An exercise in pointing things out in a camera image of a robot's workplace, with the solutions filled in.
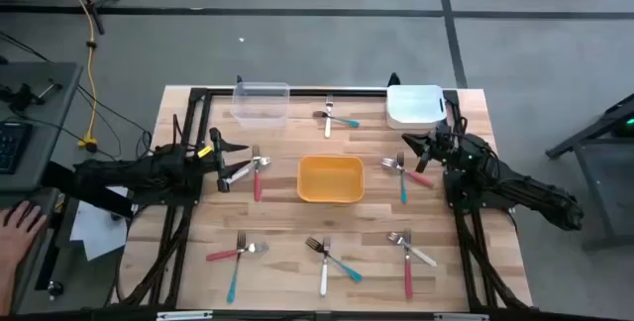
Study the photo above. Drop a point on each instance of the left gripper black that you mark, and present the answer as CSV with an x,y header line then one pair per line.
x,y
219,162

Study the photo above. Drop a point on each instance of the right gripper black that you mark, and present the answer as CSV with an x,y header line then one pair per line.
x,y
446,145

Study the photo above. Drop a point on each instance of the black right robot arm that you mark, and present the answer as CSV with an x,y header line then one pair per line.
x,y
535,187

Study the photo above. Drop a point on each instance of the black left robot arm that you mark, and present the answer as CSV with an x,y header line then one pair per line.
x,y
129,172

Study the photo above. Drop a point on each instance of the person's forearm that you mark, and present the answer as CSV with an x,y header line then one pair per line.
x,y
5,286

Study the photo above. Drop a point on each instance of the white plastic bin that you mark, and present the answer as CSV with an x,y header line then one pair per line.
x,y
413,108

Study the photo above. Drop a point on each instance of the clear plastic bin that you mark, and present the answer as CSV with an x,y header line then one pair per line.
x,y
260,105

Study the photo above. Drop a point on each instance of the small black clamp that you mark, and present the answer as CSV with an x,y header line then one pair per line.
x,y
393,80
239,80

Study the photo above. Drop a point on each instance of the yellow plastic bin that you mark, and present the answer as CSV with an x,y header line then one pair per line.
x,y
329,180

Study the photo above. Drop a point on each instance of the black desk support beam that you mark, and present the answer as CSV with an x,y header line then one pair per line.
x,y
84,189

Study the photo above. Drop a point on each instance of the white paper sheets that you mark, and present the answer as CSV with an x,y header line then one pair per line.
x,y
94,232

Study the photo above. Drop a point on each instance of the grey desk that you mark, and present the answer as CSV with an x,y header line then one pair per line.
x,y
54,128

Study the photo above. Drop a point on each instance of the dark grey cart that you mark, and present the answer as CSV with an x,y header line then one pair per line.
x,y
609,182

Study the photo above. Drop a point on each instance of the black tripod stand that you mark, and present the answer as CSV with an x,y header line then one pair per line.
x,y
109,0

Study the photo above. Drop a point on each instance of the black tool on desk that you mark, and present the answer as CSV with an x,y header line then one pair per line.
x,y
22,97

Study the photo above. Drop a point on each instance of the black keyboard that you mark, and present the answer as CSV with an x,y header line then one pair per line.
x,y
12,147

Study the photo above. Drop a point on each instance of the black caster wheel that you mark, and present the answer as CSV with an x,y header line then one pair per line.
x,y
55,288

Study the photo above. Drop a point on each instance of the person's hand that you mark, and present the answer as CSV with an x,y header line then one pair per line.
x,y
20,232

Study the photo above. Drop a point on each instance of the grey low desk surface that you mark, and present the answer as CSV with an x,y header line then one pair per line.
x,y
27,286

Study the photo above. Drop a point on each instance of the black aluminium table frame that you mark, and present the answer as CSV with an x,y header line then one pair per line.
x,y
347,92

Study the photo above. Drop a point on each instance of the silver metal bracket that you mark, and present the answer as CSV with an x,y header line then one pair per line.
x,y
460,317
183,316

